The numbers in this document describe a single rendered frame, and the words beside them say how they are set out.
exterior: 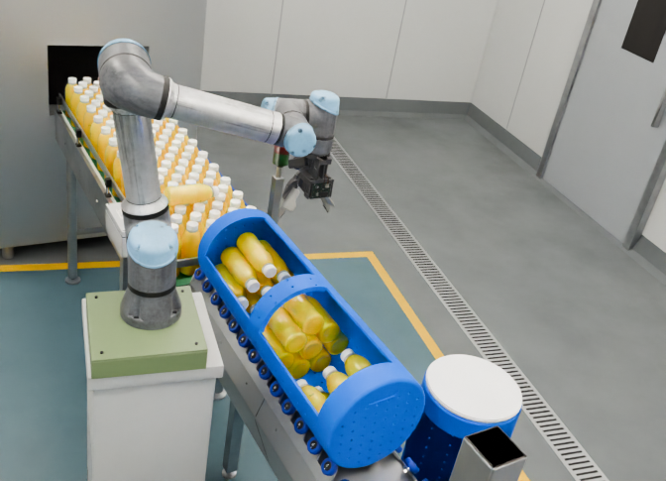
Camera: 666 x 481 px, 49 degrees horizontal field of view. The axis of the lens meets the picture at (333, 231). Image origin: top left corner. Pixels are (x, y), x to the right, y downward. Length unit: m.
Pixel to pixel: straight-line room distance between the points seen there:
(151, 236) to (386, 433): 0.75
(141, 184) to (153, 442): 0.66
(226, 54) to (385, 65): 1.52
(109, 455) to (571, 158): 4.91
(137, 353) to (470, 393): 0.92
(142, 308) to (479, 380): 0.97
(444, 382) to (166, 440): 0.77
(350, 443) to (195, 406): 0.41
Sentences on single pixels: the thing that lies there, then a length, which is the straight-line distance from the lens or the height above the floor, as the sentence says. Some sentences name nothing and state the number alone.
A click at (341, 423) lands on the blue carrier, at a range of 1.76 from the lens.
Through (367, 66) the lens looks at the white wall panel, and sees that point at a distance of 6.97.
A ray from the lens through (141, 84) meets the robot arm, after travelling 1.59.
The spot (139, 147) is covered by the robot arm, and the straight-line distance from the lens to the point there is 1.78.
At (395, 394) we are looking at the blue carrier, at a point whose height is 1.18.
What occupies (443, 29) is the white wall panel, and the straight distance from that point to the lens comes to 7.19.
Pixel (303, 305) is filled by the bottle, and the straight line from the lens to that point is 2.04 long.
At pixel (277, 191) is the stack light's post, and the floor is 1.04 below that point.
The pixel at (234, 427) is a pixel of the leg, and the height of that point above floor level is 0.28.
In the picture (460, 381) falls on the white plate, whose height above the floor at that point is 1.04.
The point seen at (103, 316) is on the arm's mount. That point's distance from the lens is 1.89.
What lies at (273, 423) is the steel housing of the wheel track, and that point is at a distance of 2.10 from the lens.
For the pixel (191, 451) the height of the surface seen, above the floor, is 0.85.
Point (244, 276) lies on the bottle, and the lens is 2.23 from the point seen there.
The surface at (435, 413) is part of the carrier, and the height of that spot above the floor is 0.99.
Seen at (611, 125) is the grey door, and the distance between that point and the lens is 5.91.
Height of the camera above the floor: 2.34
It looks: 29 degrees down
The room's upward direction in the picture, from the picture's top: 11 degrees clockwise
